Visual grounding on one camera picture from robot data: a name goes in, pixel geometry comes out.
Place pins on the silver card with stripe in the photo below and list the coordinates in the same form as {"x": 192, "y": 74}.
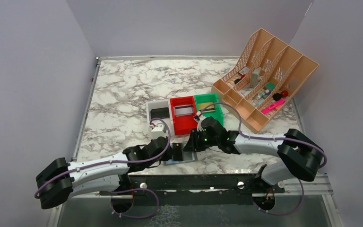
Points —
{"x": 183, "y": 110}

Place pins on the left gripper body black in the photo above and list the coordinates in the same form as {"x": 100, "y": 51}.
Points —
{"x": 172, "y": 150}

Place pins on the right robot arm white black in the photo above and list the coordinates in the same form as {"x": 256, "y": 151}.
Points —
{"x": 300, "y": 157}

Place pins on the black mounting rail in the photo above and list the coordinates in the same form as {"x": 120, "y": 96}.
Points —
{"x": 185, "y": 190}

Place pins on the grey box in organizer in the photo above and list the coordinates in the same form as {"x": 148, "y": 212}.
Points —
{"x": 255, "y": 77}

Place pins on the white plastic bin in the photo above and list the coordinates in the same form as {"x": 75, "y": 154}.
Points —
{"x": 159, "y": 104}

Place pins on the green plastic bin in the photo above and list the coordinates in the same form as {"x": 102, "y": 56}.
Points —
{"x": 210, "y": 97}

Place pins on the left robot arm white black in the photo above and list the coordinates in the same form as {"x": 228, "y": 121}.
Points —
{"x": 61, "y": 180}

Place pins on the pink highlighter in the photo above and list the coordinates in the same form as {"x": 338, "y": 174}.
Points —
{"x": 273, "y": 106}

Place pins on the red plastic bin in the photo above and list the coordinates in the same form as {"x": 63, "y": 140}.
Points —
{"x": 183, "y": 125}

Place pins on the black card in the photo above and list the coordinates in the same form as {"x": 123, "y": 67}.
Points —
{"x": 161, "y": 113}
{"x": 177, "y": 151}

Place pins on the red white small box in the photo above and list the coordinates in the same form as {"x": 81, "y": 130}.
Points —
{"x": 243, "y": 71}

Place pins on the gold card with stripe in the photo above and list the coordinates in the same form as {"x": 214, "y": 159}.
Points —
{"x": 206, "y": 107}

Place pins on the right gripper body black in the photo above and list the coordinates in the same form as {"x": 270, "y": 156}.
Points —
{"x": 193, "y": 140}

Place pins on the peach desk organizer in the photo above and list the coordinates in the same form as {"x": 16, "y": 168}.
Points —
{"x": 282, "y": 65}

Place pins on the green capped glue stick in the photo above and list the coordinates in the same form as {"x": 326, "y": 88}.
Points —
{"x": 267, "y": 89}

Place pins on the grey card holder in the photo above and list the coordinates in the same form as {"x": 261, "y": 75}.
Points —
{"x": 188, "y": 157}

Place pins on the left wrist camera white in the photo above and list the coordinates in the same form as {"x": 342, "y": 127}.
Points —
{"x": 157, "y": 131}

